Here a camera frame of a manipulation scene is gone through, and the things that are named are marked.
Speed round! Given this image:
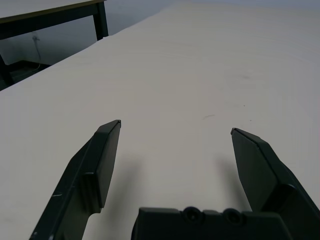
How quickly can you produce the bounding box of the black framed side table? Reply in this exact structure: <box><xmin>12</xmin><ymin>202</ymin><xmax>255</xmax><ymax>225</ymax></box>
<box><xmin>0</xmin><ymin>0</ymin><xmax>110</xmax><ymax>87</ymax></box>

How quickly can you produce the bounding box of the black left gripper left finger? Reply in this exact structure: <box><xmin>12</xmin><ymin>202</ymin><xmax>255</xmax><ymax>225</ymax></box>
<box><xmin>29</xmin><ymin>119</ymin><xmax>122</xmax><ymax>240</ymax></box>

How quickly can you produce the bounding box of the white wall plug cable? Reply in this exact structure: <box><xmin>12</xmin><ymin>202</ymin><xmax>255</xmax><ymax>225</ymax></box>
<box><xmin>31</xmin><ymin>35</ymin><xmax>42</xmax><ymax>72</ymax></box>

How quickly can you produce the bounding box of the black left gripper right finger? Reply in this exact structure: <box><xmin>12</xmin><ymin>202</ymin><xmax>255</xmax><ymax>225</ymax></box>
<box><xmin>230</xmin><ymin>127</ymin><xmax>320</xmax><ymax>240</ymax></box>

